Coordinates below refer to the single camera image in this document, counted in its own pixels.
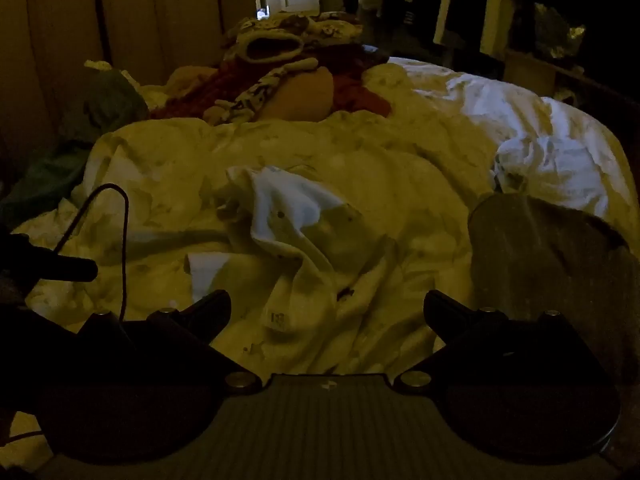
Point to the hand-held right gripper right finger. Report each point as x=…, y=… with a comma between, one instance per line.
x=437, y=305

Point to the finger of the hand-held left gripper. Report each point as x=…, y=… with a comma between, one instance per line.
x=75, y=269

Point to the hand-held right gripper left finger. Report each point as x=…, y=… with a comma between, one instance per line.
x=217, y=305

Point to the white printed baby garment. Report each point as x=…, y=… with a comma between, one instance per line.
x=295, y=225

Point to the white duvet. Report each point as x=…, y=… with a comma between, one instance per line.
x=165, y=160

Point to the green cloth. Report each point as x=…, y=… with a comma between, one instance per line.
x=107, y=102

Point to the yellow cloth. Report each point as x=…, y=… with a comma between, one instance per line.
x=187, y=80

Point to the red knit blanket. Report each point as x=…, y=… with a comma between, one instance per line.
x=225, y=82

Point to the orange pillow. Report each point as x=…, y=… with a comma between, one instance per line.
x=300, y=95

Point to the cardboard box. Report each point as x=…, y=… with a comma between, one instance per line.
x=530, y=72

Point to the cream patterned garment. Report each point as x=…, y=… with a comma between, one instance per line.
x=272, y=47

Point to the shiny plastic bag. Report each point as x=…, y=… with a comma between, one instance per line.
x=557, y=35

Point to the hanging cream garment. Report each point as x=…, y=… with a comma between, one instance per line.
x=492, y=5

